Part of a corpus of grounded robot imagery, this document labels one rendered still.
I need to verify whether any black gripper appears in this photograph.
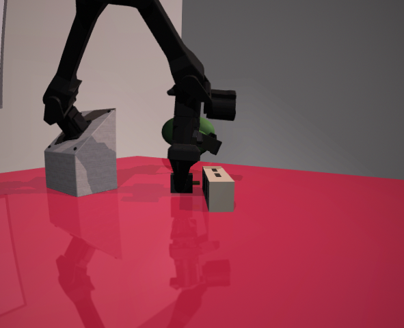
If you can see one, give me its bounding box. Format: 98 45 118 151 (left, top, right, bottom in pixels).
167 116 201 190

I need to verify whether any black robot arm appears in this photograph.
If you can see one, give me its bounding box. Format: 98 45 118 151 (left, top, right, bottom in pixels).
42 0 237 155

